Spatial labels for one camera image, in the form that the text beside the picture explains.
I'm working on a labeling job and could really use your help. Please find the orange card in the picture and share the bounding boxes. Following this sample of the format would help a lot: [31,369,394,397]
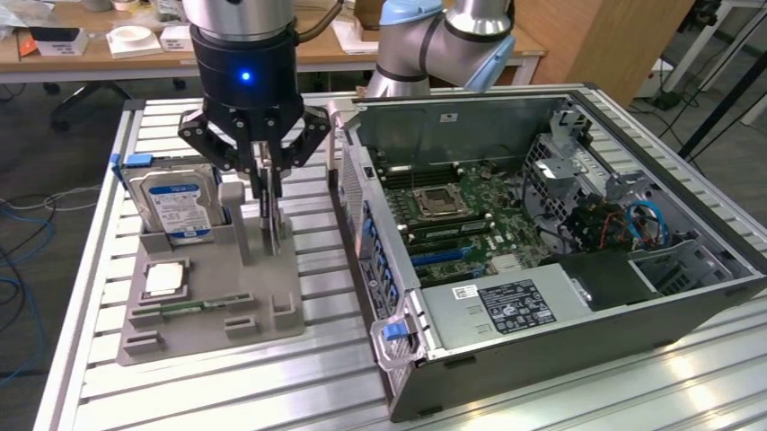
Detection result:
[16,27,39,58]

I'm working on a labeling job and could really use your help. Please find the open black PC case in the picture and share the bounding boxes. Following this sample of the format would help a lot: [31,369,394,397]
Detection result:
[324,82,767,424]

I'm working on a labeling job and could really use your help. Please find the grey metal disk bay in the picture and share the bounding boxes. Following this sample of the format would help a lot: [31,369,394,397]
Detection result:
[627,240,754,298]

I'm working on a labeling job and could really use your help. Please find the blue data wire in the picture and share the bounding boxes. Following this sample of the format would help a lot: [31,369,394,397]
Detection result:
[622,200,671,249]

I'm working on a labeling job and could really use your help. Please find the wooden desk white frame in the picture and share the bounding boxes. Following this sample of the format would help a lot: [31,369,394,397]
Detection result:
[0,0,548,98]

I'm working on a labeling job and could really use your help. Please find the black RAM slot row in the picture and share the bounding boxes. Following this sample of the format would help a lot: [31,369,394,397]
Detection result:
[380,162,460,189]
[402,218,496,246]

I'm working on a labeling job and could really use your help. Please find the green motherboard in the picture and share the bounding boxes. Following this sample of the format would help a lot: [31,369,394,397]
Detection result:
[368,150,559,288]

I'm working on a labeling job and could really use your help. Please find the grey power supply unit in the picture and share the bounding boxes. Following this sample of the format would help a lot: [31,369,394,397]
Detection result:
[420,262,595,354]

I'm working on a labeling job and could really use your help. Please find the white paper booklet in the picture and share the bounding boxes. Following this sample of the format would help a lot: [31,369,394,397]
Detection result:
[332,20,380,56]

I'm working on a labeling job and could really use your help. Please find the black office chair base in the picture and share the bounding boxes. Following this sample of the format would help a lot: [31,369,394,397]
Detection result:
[44,78,187,132]

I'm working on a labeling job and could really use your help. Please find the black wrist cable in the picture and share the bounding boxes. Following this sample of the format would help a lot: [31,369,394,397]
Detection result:
[296,0,348,42]

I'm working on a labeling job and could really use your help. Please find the white box black lid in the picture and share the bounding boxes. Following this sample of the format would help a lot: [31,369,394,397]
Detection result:
[29,26,89,57]

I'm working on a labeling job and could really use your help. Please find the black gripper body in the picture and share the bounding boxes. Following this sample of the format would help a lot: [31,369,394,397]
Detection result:
[189,24,304,174]

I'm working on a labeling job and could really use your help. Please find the silver chipset heatsink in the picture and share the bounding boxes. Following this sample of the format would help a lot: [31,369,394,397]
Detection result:
[488,254,526,276]

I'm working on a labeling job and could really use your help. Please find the brown cardboard box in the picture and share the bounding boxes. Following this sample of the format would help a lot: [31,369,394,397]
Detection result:
[352,0,388,31]

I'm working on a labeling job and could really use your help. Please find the clear plastic bag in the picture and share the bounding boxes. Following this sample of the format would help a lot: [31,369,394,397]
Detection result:
[0,0,59,40]

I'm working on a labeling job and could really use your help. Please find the perforated metal disk cage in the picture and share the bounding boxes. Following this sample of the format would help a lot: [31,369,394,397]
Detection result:
[519,132,604,225]

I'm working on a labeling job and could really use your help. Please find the black graphics card metal bracket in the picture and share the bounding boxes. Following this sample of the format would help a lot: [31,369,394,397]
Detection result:
[256,152,289,259]

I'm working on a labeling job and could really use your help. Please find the grey plastic parts rack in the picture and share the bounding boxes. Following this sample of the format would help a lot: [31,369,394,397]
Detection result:
[116,181,308,368]

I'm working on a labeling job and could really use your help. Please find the metal CPU socket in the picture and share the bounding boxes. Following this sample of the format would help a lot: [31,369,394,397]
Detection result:
[412,183,466,221]

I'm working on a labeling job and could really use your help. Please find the blue floor cable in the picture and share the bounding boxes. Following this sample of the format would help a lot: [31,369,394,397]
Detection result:
[0,201,51,388]

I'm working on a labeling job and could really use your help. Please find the silver CPU chip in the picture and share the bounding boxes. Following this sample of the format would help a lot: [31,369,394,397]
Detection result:
[145,263,185,295]

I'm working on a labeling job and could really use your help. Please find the blue expansion slot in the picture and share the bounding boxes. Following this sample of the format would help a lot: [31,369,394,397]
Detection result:
[410,245,475,267]

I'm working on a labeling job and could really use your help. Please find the green RAM stick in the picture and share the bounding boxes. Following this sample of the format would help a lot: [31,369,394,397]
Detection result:
[132,295,247,318]

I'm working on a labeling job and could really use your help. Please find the small white box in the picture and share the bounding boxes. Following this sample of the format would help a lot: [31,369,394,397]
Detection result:
[159,24,196,53]

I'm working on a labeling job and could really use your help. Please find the hard disk in blue caddy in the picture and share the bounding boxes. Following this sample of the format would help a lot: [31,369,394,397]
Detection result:
[109,150,232,247]

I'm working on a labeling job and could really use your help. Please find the brown wooden cabinet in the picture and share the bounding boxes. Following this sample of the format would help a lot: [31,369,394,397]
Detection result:
[520,0,698,109]

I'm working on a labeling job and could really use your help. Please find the black slanted stand pole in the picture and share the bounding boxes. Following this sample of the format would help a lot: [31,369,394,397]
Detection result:
[678,4,767,159]

